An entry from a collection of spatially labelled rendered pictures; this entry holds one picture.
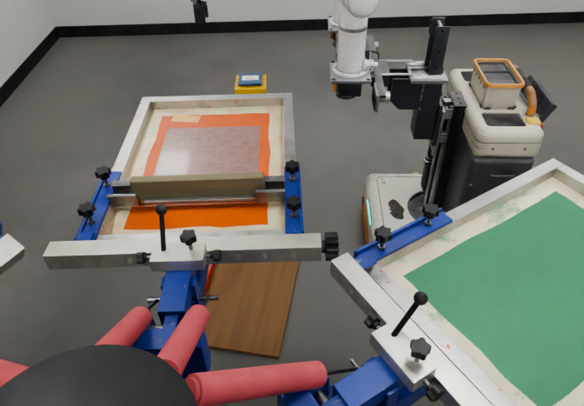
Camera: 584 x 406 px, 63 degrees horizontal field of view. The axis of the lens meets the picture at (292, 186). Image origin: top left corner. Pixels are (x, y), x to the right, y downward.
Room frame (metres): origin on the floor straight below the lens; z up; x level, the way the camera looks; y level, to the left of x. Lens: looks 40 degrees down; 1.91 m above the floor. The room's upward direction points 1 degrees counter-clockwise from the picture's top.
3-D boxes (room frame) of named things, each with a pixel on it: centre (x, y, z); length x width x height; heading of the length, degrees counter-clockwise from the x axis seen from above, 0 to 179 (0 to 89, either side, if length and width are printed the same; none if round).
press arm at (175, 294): (0.71, 0.27, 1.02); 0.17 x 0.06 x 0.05; 1
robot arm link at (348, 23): (1.55, -0.22, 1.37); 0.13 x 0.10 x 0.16; 8
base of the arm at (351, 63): (1.56, -0.23, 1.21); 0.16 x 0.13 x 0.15; 87
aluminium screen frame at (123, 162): (1.28, 0.28, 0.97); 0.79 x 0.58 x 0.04; 1
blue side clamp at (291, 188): (1.04, 0.00, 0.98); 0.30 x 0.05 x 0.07; 1
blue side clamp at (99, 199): (1.03, 0.55, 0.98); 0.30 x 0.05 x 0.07; 1
